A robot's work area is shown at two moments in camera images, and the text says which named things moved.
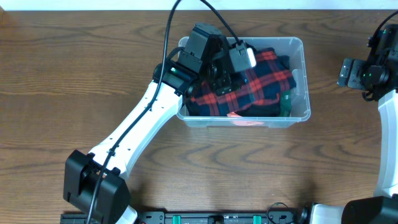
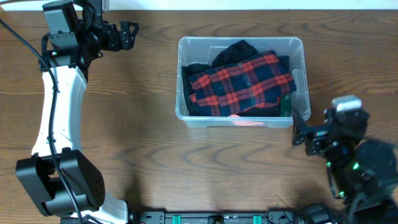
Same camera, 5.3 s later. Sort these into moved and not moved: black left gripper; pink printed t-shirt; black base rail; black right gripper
Moved: black left gripper; black right gripper
Not moved: black base rail; pink printed t-shirt
